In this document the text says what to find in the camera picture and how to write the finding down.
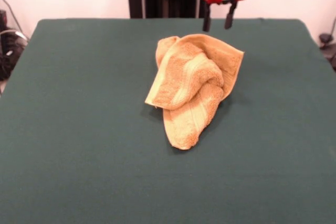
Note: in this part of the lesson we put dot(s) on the orange terry towel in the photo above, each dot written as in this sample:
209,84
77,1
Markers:
183,77

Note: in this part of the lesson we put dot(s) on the dark green tablecloth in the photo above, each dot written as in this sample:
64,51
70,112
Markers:
78,129

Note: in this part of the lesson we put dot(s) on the black electronics pile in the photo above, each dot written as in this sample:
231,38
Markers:
8,56

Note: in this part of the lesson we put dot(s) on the black clamp mount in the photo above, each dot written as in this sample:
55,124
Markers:
326,39

